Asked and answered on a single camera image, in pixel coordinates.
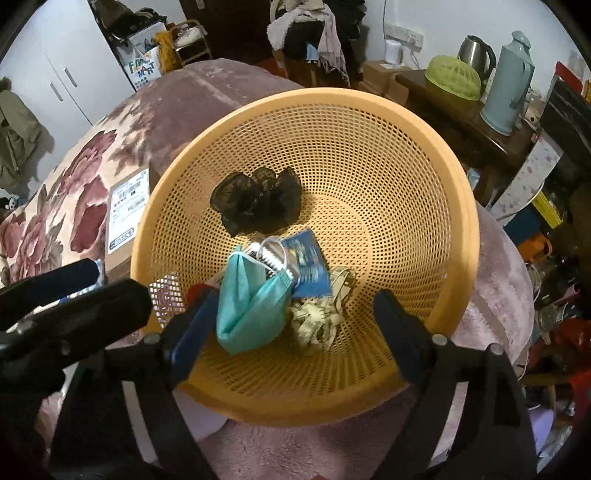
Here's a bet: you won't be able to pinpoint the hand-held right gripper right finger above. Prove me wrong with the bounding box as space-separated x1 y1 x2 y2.
369 288 539 480

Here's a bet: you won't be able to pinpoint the white wall power strip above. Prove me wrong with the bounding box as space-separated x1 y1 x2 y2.
384 23 423 47

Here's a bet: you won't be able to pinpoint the plain cardboard box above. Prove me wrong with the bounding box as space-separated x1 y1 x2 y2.
358 76 409 104
362 60 407 86

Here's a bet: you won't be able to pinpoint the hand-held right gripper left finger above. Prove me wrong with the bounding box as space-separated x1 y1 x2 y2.
48 288 222 480

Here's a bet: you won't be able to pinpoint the pack of cotton swabs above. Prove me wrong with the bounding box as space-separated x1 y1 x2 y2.
245 240 296 278

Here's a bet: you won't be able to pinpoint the teal face mask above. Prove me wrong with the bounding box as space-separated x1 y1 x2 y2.
216 236 296 355

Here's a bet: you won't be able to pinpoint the blue foil packet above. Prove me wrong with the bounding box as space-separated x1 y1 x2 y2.
279 231 333 298

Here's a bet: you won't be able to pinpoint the dark wooden side table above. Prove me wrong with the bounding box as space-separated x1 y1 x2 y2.
392 67 541 208

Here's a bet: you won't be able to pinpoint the cardboard box with white label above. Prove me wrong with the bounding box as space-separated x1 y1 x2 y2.
105 167 151 282

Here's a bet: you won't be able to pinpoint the pale blue thermos flask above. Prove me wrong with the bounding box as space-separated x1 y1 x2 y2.
480 31 536 136

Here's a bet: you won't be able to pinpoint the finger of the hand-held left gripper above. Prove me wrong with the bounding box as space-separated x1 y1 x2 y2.
0 258 102 324
0 279 153 370

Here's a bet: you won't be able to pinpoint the small wooden chair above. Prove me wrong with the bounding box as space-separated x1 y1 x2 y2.
168 19 213 65

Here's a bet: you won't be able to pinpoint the white printed shopping bag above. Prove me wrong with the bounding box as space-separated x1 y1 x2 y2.
121 44 162 90

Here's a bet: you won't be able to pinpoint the orange plastic mesh basket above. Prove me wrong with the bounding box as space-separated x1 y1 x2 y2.
130 87 481 428

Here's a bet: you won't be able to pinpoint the chair piled with clothes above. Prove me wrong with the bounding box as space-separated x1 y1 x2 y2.
267 0 370 88

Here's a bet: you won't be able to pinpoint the black marbled cabinet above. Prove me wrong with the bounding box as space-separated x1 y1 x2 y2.
540 76 591 185

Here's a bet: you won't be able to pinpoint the yellow bag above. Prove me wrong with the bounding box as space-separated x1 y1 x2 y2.
154 30 182 75

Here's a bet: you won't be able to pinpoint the cream patterned scrunchie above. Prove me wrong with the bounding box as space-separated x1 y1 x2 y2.
286 265 357 356

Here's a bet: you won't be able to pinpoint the olive green jacket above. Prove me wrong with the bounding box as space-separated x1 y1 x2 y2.
0 78 42 188

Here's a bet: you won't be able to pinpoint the white wardrobe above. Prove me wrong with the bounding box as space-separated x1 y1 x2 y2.
0 0 134 139

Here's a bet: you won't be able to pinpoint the red box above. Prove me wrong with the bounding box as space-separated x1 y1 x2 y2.
554 61 578 93

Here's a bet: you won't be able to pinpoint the floral patterned paper sheet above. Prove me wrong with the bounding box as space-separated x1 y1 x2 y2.
489 134 564 222

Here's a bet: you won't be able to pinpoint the dark clothes heap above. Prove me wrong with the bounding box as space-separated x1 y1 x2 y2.
92 0 167 42

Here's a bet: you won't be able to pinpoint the dark lace scrunchie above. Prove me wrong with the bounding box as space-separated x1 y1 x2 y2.
209 167 303 237

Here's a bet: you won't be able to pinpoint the dark wooden door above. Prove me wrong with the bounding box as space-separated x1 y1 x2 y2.
179 0 278 65

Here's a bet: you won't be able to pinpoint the steel electric kettle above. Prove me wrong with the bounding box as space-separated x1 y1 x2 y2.
458 35 497 75

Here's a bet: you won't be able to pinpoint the white shoes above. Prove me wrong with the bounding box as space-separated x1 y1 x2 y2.
173 25 204 47

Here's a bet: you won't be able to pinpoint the green mesh food cover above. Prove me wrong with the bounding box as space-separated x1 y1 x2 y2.
425 55 483 101

